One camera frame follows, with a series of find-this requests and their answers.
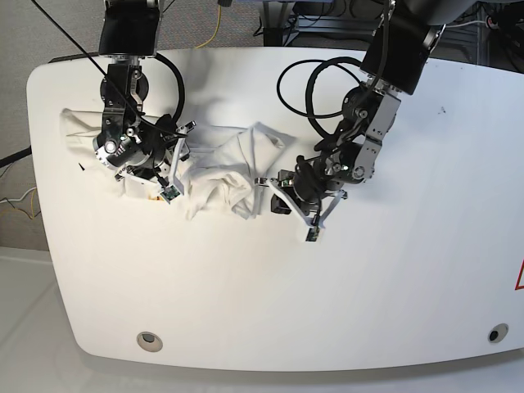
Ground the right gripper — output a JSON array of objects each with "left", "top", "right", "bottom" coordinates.
[{"left": 93, "top": 129, "right": 191, "bottom": 180}]

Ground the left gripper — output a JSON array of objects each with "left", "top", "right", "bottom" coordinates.
[{"left": 255, "top": 151, "right": 374, "bottom": 215}]

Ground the white printed T-shirt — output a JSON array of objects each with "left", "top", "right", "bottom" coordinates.
[{"left": 59, "top": 109, "right": 295, "bottom": 220}]

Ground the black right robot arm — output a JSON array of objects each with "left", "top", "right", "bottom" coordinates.
[{"left": 93, "top": 1, "right": 186, "bottom": 185}]

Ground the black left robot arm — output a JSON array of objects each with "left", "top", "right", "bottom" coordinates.
[{"left": 271, "top": 1, "right": 472, "bottom": 216}]

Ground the black metal stand base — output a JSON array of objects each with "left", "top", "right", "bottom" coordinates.
[{"left": 253, "top": 1, "right": 381, "bottom": 47}]

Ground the left table grommet hole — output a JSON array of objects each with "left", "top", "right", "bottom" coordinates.
[{"left": 137, "top": 332, "right": 163, "bottom": 353}]

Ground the table grommet hole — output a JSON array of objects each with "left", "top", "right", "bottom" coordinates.
[
  {"left": 137, "top": 332, "right": 163, "bottom": 353},
  {"left": 488, "top": 323, "right": 509, "bottom": 344}
]

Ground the right table grommet hole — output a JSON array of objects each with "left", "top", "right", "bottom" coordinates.
[{"left": 488, "top": 323, "right": 509, "bottom": 344}]

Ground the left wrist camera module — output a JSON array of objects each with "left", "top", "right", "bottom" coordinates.
[{"left": 305, "top": 226, "right": 323, "bottom": 242}]

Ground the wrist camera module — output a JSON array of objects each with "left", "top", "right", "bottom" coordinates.
[
  {"left": 305, "top": 226, "right": 323, "bottom": 242},
  {"left": 159, "top": 184, "right": 183, "bottom": 204}
]

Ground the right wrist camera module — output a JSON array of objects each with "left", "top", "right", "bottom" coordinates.
[{"left": 159, "top": 184, "right": 183, "bottom": 204}]

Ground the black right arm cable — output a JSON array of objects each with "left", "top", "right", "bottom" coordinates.
[{"left": 30, "top": 0, "right": 187, "bottom": 132}]

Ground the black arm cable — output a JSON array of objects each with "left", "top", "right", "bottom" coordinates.
[
  {"left": 30, "top": 0, "right": 187, "bottom": 132},
  {"left": 276, "top": 0, "right": 398, "bottom": 144}
]

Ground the floor cables left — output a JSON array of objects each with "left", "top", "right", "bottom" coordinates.
[{"left": 0, "top": 147, "right": 40, "bottom": 222}]

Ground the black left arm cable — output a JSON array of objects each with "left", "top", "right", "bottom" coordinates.
[{"left": 276, "top": 0, "right": 398, "bottom": 144}]

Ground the yellow cable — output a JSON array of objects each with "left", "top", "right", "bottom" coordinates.
[{"left": 195, "top": 0, "right": 230, "bottom": 50}]

